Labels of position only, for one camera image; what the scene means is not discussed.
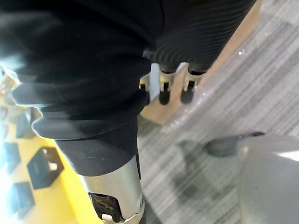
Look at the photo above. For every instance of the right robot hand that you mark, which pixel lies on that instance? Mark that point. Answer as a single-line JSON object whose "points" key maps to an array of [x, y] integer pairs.
{"points": [[93, 70]]}

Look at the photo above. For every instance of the yellow metal shelf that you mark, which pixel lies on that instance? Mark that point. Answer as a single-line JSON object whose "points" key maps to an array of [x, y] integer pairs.
{"points": [[63, 198]]}

